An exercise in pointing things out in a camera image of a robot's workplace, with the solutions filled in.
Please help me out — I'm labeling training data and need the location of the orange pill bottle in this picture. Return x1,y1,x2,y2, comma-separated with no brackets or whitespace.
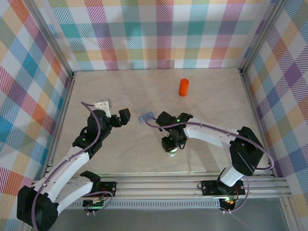
178,78,190,97

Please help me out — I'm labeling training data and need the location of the grey metal sheet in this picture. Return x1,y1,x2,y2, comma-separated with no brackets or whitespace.
31,208,289,231

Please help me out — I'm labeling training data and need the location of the plaid cloth panel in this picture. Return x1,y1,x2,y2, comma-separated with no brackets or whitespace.
36,0,277,72
0,0,73,231
243,0,308,231

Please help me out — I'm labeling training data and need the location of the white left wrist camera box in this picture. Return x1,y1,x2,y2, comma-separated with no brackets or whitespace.
93,98,114,119

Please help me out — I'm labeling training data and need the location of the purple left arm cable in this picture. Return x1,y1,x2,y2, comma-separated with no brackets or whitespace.
31,101,114,229

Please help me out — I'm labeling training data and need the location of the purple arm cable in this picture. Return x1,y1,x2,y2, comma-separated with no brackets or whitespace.
145,117,275,215
31,101,114,229

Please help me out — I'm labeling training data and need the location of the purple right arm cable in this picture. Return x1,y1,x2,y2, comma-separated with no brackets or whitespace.
145,117,275,215

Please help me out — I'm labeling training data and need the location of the aluminium mounting rail beam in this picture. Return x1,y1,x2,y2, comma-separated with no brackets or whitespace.
26,172,292,201

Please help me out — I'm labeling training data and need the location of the aluminium table side rail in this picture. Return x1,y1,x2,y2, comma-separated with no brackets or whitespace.
238,68,277,179
43,71,77,180

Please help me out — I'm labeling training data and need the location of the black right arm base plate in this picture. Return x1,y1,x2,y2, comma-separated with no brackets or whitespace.
200,179,246,197

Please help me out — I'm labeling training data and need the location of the grey slotted cable duct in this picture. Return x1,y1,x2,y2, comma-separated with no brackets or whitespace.
57,201,222,209

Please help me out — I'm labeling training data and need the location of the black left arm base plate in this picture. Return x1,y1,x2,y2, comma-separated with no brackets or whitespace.
79,180,117,198

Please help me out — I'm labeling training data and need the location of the aluminium frame post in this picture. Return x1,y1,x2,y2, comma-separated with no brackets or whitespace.
24,0,77,79
240,0,289,75

